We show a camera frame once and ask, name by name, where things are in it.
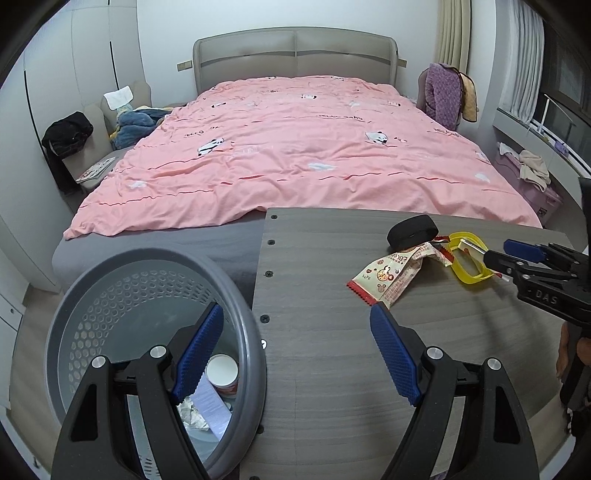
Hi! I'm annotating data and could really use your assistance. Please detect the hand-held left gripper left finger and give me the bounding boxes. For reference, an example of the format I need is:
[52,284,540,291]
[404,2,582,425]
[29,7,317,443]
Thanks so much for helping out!
[51,302,225,480]

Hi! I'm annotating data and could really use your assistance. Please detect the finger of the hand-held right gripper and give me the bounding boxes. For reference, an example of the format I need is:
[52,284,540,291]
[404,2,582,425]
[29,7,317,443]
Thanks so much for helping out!
[482,249,525,280]
[504,239,548,260]

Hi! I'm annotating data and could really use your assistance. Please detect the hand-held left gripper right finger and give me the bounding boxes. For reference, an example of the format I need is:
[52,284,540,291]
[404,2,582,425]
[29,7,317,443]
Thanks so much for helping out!
[369,304,541,480]

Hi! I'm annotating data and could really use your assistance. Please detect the red white paper cup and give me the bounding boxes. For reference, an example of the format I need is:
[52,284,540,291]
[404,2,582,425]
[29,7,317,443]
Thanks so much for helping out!
[205,354,240,398]

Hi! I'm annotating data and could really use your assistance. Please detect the yellow plastic ring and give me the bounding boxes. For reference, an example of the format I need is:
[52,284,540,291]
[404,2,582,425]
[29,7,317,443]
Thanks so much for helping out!
[434,232,497,283]

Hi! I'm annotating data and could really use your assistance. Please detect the purple cardboard box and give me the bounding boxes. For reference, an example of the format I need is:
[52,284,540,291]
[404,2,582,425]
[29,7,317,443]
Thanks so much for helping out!
[191,383,234,444]

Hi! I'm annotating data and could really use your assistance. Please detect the white tissue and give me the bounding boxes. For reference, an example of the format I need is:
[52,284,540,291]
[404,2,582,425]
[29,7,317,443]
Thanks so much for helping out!
[178,397,211,430]

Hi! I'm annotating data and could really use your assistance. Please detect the beige red snack wrapper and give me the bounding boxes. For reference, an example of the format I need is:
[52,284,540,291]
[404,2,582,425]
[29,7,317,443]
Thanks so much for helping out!
[346,240,451,308]

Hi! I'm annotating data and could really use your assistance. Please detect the grey perforated plastic basket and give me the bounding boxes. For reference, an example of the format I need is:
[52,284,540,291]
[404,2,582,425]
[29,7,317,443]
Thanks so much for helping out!
[45,248,267,480]

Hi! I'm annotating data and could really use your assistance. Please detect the person's right hand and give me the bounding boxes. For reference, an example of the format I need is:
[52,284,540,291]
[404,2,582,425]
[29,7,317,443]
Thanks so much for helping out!
[556,323,572,384]

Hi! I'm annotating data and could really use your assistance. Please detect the pink storage box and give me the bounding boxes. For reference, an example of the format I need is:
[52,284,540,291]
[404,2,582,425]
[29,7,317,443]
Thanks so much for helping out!
[495,150,564,222]

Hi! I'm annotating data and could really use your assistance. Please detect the beige crumpled cloth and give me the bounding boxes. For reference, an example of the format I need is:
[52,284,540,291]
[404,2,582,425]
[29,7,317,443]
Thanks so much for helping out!
[518,150,551,190]

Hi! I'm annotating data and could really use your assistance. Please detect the grey window sill counter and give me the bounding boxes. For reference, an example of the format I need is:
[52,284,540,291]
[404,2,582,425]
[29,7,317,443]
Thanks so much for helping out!
[493,107,591,222]

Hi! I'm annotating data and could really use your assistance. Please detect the black elastic band roll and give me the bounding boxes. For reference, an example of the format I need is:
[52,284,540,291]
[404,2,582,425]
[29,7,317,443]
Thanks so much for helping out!
[387,215,439,252]

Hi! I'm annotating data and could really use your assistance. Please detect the grey bed sheet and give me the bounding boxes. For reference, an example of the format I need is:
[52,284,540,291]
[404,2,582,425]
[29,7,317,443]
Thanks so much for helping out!
[52,210,269,289]

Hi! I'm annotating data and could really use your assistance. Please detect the white metal rack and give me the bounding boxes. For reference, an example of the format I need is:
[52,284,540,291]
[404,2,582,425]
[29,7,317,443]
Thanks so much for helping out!
[531,95,578,139]

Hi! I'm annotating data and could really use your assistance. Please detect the white sheer curtain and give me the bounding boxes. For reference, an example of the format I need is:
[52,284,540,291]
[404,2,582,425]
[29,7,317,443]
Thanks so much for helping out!
[505,0,546,125]

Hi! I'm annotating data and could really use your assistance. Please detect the magazine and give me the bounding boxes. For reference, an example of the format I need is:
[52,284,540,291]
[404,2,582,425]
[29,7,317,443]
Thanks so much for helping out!
[76,157,116,182]

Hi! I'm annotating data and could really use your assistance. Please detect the pink printed blanket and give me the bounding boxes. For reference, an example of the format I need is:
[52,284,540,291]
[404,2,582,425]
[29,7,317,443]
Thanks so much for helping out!
[64,76,543,241]

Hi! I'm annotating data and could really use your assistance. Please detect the beige curtain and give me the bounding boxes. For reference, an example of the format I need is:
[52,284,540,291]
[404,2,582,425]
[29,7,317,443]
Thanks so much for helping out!
[438,0,472,72]

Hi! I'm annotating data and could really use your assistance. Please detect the blue fluffy blanket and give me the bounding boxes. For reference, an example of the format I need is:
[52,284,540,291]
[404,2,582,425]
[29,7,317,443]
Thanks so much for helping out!
[111,107,174,148]

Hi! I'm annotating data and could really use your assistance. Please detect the black clothes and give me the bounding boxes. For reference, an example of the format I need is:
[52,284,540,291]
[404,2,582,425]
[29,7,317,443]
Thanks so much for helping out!
[41,112,94,158]

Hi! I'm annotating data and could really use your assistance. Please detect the beige armchair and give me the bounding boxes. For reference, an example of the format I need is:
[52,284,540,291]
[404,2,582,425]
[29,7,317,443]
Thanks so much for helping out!
[60,79,153,192]

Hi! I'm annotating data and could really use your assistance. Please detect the grey padded bed headboard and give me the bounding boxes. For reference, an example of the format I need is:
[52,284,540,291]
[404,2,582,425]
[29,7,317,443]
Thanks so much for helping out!
[192,28,399,95]

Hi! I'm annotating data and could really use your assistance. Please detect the white wardrobe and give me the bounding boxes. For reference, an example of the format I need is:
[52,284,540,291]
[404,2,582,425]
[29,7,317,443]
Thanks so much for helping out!
[0,0,141,291]

